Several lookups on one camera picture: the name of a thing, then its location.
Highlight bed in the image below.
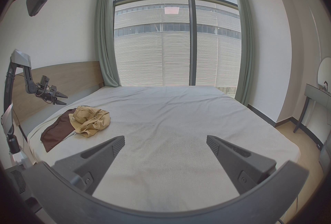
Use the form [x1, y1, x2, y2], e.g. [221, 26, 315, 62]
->
[12, 61, 301, 200]

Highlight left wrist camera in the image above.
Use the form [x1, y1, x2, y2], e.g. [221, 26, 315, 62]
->
[39, 75, 51, 88]

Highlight grey dressing table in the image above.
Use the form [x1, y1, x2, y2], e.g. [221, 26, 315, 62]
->
[293, 83, 331, 150]

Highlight tan shorts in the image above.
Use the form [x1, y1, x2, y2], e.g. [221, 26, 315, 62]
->
[68, 106, 111, 139]

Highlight round mirror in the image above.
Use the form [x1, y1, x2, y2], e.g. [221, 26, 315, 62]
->
[318, 57, 331, 87]

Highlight grey-green curtain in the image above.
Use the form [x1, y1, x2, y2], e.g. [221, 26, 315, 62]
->
[97, 0, 121, 87]
[229, 0, 253, 106]

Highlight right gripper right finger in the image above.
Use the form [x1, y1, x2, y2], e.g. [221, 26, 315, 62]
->
[206, 135, 278, 195]

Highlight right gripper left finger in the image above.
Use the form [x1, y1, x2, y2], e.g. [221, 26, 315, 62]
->
[54, 136, 126, 195]

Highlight white garment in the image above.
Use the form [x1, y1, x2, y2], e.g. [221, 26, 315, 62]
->
[60, 129, 78, 142]

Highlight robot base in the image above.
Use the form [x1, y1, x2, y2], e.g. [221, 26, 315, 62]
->
[4, 165, 43, 218]

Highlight brown garment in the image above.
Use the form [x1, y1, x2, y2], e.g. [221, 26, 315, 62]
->
[41, 109, 78, 152]

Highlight window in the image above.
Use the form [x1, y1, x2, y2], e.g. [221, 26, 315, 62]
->
[114, 0, 239, 95]

